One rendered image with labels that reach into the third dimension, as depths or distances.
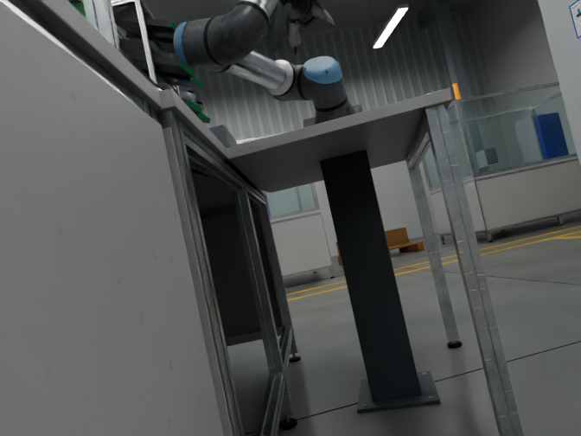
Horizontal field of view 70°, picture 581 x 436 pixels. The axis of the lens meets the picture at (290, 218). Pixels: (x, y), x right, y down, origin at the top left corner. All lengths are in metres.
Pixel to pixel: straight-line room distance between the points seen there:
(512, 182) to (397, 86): 5.69
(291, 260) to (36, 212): 5.10
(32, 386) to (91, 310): 0.09
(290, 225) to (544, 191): 3.57
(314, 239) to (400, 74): 7.04
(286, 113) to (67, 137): 10.16
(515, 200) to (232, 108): 6.69
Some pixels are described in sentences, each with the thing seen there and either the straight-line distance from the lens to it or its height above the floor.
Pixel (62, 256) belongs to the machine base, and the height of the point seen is 0.61.
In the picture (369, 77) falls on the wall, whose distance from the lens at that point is 11.34.
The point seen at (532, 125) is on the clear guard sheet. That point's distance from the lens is 6.90.
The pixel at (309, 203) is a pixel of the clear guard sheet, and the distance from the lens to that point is 5.49.
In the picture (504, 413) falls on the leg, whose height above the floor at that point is 0.09.
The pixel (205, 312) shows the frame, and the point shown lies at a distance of 0.67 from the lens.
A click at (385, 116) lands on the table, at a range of 1.07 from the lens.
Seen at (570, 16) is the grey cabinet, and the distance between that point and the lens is 4.12.
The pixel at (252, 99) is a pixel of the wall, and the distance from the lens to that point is 10.57.
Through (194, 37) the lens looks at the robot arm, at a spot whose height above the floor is 1.13.
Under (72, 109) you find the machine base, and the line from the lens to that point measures 0.43.
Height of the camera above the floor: 0.59
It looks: 3 degrees up
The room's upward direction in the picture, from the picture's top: 12 degrees counter-clockwise
